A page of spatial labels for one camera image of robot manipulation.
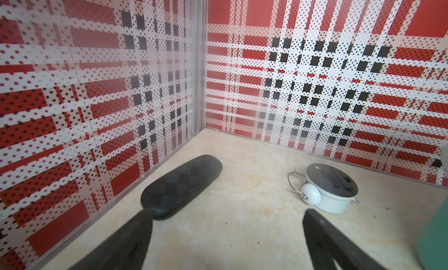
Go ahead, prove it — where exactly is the white round device black top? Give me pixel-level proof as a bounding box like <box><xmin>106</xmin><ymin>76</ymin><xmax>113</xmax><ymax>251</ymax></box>
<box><xmin>287</xmin><ymin>163</ymin><xmax>360</xmax><ymax>214</ymax></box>

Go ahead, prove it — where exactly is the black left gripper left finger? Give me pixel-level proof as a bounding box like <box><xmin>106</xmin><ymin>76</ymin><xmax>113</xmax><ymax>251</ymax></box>
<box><xmin>71</xmin><ymin>210</ymin><xmax>153</xmax><ymax>270</ymax></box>

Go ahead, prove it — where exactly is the green plastic trash bin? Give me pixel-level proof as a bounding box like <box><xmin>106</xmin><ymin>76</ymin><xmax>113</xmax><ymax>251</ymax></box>
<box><xmin>416</xmin><ymin>198</ymin><xmax>448</xmax><ymax>270</ymax></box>

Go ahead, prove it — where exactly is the clear plastic bin liner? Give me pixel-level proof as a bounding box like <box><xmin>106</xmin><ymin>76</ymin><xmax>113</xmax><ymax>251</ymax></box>
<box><xmin>439</xmin><ymin>144</ymin><xmax>448</xmax><ymax>172</ymax></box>

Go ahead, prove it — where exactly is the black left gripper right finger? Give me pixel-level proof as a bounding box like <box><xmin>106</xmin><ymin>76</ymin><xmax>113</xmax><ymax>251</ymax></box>
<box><xmin>302</xmin><ymin>209</ymin><xmax>384</xmax><ymax>270</ymax></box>

